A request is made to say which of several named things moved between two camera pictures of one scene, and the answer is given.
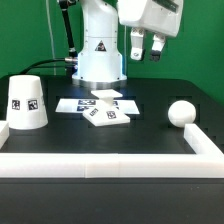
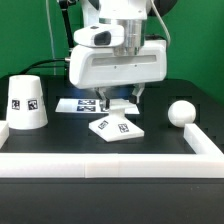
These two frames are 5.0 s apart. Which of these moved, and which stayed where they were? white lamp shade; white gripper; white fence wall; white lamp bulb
Moved: white gripper
Stayed: white fence wall; white lamp bulb; white lamp shade
